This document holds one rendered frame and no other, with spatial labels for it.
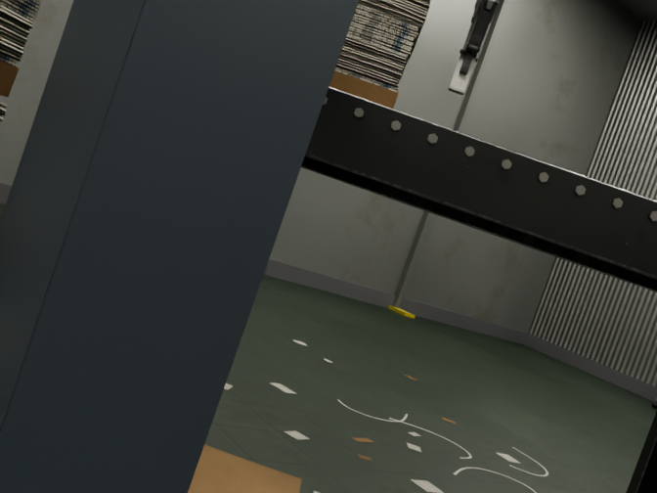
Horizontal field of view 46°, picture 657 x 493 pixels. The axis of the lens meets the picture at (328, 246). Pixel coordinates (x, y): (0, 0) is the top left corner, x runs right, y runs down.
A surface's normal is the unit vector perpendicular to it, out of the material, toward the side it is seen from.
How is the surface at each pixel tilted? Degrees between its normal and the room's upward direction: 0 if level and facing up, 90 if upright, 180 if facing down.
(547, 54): 90
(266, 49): 90
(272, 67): 90
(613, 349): 90
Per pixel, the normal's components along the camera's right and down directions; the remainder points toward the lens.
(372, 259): 0.56, 0.23
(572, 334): -0.76, -0.24
